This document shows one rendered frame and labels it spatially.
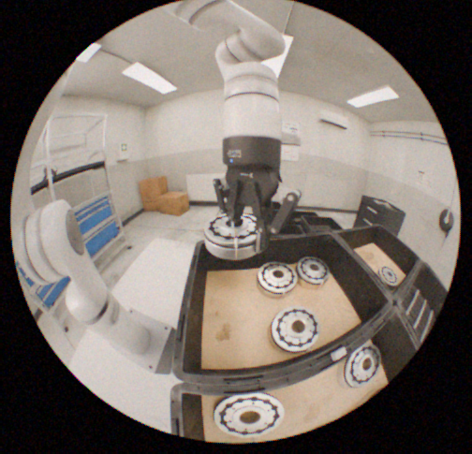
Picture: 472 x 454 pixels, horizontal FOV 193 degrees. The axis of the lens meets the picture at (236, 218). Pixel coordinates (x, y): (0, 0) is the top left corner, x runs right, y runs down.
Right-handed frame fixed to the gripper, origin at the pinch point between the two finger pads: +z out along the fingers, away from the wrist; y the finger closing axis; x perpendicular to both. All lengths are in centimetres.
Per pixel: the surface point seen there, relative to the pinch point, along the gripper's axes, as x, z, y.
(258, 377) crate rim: -14.1, 8.6, 13.4
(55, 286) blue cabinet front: -140, 60, -117
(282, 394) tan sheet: -14.8, 17.3, 20.8
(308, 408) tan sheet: -15.9, 17.3, 27.6
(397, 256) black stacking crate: 43, 14, 53
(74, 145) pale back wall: -99, -84, -253
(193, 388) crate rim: -20.5, 7.3, 9.3
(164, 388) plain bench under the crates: -34.7, 30.3, 4.3
